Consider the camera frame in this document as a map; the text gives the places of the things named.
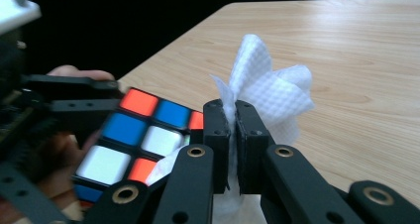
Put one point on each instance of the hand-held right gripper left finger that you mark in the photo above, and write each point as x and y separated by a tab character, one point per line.
216	128

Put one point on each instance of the white wet wipe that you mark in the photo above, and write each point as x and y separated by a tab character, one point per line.
264	85

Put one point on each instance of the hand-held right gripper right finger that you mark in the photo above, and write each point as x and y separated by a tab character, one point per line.
252	141

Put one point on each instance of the multicoloured puzzle cube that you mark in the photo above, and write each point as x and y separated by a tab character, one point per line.
125	128

